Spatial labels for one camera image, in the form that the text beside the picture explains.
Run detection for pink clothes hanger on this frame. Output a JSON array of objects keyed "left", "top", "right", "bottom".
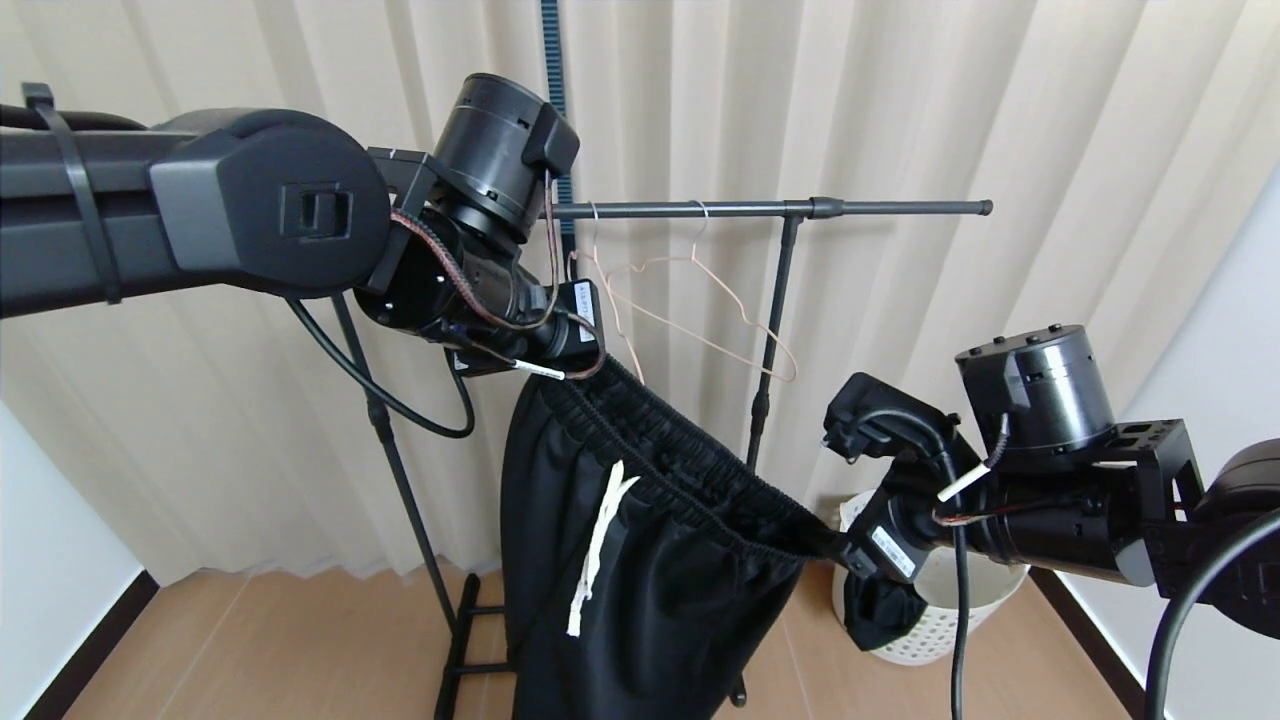
[
  {"left": 566, "top": 203, "right": 649, "bottom": 386},
  {"left": 598, "top": 200, "right": 799, "bottom": 386}
]

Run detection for white curtain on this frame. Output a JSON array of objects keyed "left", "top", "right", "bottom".
[
  {"left": 555, "top": 0, "right": 1280, "bottom": 591},
  {"left": 0, "top": 0, "right": 561, "bottom": 591}
]

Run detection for black shorts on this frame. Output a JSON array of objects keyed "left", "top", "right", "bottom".
[{"left": 500, "top": 355, "right": 851, "bottom": 720}]

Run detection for window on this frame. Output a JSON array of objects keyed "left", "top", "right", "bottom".
[{"left": 538, "top": 0, "right": 581, "bottom": 261}]

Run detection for black garment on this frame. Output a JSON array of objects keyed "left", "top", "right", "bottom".
[{"left": 843, "top": 575, "right": 929, "bottom": 653}]

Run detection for black clothes rack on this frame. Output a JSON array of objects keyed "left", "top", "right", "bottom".
[{"left": 328, "top": 196, "right": 995, "bottom": 720}]

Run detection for white laundry basket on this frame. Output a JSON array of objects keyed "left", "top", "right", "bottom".
[{"left": 833, "top": 490, "right": 1031, "bottom": 668}]

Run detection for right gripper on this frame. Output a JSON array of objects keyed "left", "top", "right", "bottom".
[{"left": 843, "top": 468, "right": 993, "bottom": 585}]

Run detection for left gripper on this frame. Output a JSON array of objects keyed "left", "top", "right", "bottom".
[{"left": 448, "top": 255, "right": 608, "bottom": 381}]

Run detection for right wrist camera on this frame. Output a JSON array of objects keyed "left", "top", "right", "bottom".
[{"left": 822, "top": 372, "right": 956, "bottom": 471}]

